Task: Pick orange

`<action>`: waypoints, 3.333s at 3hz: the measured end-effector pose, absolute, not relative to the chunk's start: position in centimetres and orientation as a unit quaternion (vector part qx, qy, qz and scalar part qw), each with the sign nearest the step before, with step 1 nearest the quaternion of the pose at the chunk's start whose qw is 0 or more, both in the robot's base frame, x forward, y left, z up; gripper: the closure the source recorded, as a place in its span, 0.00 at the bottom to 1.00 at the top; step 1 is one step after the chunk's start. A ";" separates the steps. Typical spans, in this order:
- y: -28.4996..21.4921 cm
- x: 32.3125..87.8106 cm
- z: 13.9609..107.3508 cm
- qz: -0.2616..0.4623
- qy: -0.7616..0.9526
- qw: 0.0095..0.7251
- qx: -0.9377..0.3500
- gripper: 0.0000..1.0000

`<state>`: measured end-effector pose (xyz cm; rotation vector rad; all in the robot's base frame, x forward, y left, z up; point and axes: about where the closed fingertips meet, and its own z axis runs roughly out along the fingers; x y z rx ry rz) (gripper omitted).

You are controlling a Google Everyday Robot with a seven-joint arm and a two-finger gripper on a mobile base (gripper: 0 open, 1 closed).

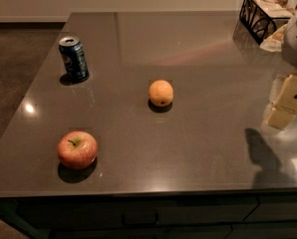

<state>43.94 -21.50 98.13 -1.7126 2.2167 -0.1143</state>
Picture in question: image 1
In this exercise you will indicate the blue Pepsi can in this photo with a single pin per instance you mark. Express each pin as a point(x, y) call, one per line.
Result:
point(72, 52)

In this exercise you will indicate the black wire napkin holder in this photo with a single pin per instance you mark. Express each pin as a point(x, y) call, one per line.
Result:
point(266, 21)

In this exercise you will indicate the dark cabinet drawers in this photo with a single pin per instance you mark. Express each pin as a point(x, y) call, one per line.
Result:
point(174, 217)

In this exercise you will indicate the orange fruit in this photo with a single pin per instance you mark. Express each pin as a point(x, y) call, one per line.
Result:
point(160, 93)

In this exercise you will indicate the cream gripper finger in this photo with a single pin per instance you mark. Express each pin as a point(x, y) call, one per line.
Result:
point(282, 107)

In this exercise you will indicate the red apple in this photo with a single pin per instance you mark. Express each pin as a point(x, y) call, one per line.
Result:
point(77, 150)

